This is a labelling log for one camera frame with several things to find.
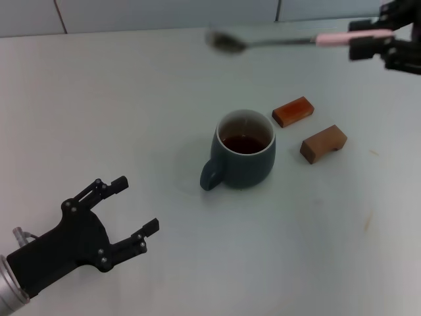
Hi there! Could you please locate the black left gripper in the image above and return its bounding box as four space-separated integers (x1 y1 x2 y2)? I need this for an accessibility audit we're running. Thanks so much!
5 176 161 299

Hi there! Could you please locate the pink handled metal spoon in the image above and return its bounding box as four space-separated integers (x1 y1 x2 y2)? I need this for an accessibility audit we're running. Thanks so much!
203 28 395 56

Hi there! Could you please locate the dark grey ceramic mug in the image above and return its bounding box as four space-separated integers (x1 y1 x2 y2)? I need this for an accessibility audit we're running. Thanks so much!
199 108 277 192

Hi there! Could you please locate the flat reddish wooden block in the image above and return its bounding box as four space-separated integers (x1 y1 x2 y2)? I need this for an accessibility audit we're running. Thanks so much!
271 95 316 128

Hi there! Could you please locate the arched light wooden block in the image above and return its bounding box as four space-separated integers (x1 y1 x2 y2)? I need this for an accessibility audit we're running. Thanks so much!
299 124 349 165

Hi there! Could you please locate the dark brown tea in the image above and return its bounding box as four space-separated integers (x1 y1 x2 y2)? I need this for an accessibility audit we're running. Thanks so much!
222 134 267 155

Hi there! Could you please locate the left gripper silver cable plug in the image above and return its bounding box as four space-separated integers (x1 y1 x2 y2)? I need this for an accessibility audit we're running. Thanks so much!
12 226 45 247

